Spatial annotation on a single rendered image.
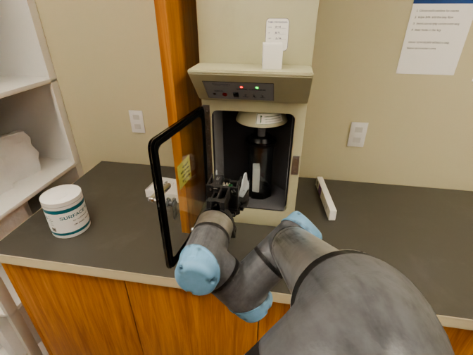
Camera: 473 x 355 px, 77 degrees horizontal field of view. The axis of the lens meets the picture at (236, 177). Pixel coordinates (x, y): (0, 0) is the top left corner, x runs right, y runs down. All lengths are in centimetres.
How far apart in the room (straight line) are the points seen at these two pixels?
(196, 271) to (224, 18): 67
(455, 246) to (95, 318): 132
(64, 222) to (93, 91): 71
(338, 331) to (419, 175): 145
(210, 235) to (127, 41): 112
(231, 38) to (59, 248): 88
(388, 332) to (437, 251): 105
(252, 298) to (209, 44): 67
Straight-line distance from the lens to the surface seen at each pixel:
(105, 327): 138
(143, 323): 126
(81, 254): 114
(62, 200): 116
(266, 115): 97
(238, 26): 91
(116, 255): 109
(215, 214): 59
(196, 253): 51
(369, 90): 140
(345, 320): 18
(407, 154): 154
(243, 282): 56
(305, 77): 80
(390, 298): 21
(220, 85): 85
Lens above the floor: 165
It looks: 29 degrees down
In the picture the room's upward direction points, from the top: straight up
